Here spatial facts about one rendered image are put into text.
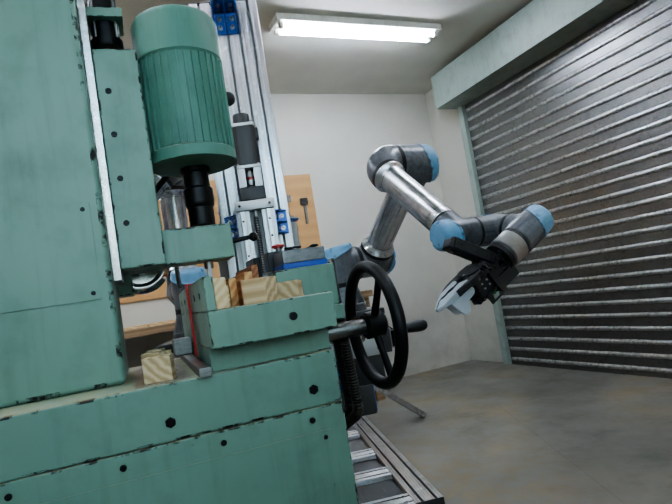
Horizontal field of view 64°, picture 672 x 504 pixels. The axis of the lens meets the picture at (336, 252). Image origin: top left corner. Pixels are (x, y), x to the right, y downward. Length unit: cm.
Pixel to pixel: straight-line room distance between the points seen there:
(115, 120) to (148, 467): 62
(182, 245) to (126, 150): 20
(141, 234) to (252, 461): 45
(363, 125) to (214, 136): 418
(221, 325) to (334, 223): 401
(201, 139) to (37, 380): 51
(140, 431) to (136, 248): 34
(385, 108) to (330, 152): 78
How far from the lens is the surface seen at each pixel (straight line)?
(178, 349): 121
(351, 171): 503
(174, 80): 113
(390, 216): 171
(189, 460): 92
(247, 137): 194
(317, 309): 90
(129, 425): 90
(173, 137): 110
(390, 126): 537
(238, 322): 87
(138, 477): 92
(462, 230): 126
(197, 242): 109
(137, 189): 107
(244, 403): 92
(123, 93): 113
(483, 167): 494
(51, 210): 103
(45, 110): 108
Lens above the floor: 90
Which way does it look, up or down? 4 degrees up
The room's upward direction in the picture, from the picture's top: 9 degrees counter-clockwise
